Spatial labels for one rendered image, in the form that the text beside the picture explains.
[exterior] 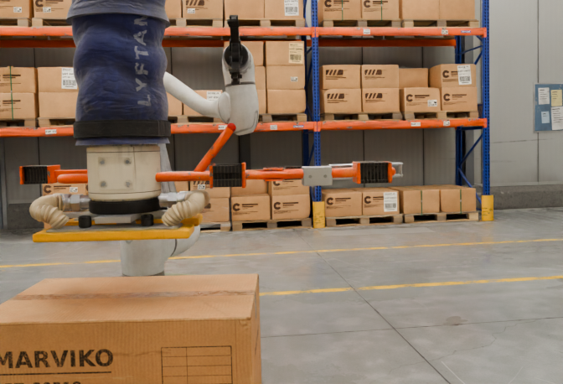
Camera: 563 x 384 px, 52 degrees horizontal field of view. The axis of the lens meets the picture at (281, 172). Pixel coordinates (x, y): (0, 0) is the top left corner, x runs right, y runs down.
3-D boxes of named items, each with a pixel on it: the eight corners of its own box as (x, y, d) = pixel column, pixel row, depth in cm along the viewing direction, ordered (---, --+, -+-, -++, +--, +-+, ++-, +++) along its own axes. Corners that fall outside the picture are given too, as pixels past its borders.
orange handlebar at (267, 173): (7, 188, 135) (7, 173, 135) (54, 179, 165) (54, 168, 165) (398, 179, 138) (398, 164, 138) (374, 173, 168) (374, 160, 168)
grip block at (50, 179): (19, 184, 160) (18, 166, 159) (32, 182, 168) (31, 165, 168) (50, 184, 160) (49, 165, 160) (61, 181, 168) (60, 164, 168)
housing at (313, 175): (303, 186, 137) (302, 167, 137) (301, 184, 144) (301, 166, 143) (333, 185, 137) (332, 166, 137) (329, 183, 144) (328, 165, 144)
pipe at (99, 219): (34, 225, 126) (33, 199, 126) (72, 211, 151) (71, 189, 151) (189, 221, 127) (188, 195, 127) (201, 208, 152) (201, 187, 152)
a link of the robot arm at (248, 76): (252, 41, 186) (255, 82, 187) (252, 49, 202) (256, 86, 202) (219, 44, 186) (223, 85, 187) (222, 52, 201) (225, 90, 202)
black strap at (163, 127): (59, 138, 127) (59, 120, 126) (90, 139, 150) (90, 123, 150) (162, 137, 127) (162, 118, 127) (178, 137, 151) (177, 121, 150)
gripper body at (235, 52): (248, 43, 180) (247, 37, 171) (249, 70, 181) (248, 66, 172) (224, 43, 180) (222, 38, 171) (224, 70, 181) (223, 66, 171)
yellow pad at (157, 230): (32, 243, 124) (30, 220, 124) (49, 236, 134) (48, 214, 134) (188, 239, 126) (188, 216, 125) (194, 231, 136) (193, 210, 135)
